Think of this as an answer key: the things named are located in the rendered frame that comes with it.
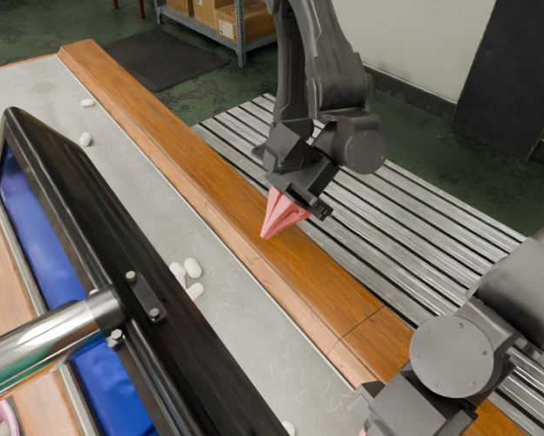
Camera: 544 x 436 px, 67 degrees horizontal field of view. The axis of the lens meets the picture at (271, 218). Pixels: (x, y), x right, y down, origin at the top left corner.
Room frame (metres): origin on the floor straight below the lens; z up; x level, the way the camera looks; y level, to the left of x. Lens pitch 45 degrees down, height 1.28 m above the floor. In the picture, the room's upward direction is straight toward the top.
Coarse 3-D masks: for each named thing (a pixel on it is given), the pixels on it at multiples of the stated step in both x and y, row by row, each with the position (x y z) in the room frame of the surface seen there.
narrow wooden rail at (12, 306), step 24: (0, 240) 0.46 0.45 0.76; (0, 264) 0.41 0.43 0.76; (0, 288) 0.37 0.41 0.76; (24, 288) 0.37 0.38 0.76; (0, 312) 0.33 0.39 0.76; (24, 312) 0.33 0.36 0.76; (48, 384) 0.22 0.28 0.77; (24, 408) 0.19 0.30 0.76; (48, 408) 0.19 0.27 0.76; (72, 408) 0.19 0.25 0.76; (24, 432) 0.17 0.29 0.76; (48, 432) 0.17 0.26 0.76; (72, 432) 0.17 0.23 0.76
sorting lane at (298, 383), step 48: (0, 96) 0.99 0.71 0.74; (48, 96) 0.99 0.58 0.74; (96, 144) 0.78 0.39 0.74; (144, 192) 0.61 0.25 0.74; (192, 240) 0.49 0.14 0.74; (240, 288) 0.39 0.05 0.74; (240, 336) 0.30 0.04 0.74; (288, 336) 0.30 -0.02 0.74; (288, 384) 0.23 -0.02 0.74; (336, 384) 0.23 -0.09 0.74; (336, 432) 0.17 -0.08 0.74
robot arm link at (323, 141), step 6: (330, 120) 0.52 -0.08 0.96; (324, 126) 0.52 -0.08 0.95; (330, 126) 0.51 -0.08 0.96; (336, 126) 0.50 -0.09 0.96; (324, 132) 0.50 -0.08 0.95; (330, 132) 0.50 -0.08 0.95; (318, 138) 0.50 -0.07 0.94; (324, 138) 0.49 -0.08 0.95; (330, 138) 0.49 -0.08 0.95; (318, 144) 0.49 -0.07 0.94; (324, 144) 0.49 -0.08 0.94; (318, 150) 0.49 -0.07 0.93; (324, 150) 0.48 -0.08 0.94; (330, 156) 0.47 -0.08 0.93; (330, 162) 0.48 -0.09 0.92; (336, 162) 0.48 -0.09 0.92
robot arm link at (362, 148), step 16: (368, 80) 0.54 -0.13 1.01; (368, 96) 0.53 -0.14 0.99; (320, 112) 0.53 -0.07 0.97; (336, 112) 0.51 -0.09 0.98; (352, 112) 0.49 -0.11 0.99; (368, 112) 0.52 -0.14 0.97; (352, 128) 0.44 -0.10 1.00; (368, 128) 0.44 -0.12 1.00; (336, 144) 0.45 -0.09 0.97; (352, 144) 0.42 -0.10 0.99; (368, 144) 0.43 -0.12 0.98; (384, 144) 0.43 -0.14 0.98; (336, 160) 0.45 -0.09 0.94; (352, 160) 0.42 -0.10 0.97; (368, 160) 0.42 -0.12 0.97; (384, 160) 0.42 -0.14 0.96
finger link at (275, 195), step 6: (270, 192) 0.46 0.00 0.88; (276, 192) 0.45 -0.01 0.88; (270, 198) 0.45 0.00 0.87; (276, 198) 0.45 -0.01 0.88; (270, 204) 0.45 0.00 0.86; (276, 204) 0.44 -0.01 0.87; (306, 204) 0.46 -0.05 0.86; (270, 210) 0.44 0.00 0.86; (312, 210) 0.44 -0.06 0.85; (318, 210) 0.44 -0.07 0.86; (324, 210) 0.44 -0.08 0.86; (270, 216) 0.44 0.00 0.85; (318, 216) 0.43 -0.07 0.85; (324, 216) 0.44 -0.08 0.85; (264, 222) 0.43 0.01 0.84; (264, 228) 0.43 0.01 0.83
